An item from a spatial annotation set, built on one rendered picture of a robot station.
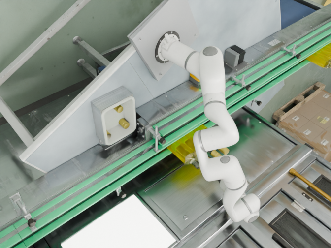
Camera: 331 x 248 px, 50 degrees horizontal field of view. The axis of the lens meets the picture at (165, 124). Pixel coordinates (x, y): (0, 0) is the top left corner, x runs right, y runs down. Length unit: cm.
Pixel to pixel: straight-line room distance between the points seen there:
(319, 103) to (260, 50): 391
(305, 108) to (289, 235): 424
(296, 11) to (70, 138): 187
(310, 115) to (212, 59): 452
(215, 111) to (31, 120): 128
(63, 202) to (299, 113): 466
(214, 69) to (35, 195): 91
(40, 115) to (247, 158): 124
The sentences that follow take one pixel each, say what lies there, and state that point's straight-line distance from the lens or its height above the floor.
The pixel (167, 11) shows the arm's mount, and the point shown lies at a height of 77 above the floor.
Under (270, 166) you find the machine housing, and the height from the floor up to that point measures 130.
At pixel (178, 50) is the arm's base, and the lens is 156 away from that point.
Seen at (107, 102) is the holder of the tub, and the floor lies 80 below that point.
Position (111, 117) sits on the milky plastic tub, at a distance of 167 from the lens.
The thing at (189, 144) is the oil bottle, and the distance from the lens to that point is 177.
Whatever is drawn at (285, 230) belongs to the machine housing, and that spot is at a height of 158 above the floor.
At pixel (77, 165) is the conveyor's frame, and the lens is 168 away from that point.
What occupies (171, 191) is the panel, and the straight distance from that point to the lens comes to 179.
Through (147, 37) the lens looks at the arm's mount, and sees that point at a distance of 153.
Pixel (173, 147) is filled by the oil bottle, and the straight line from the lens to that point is 176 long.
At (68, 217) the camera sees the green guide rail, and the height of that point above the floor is 96.
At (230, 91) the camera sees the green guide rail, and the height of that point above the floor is 95.
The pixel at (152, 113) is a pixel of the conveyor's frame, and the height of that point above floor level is 83.
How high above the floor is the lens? 181
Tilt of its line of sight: 31 degrees down
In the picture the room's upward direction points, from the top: 130 degrees clockwise
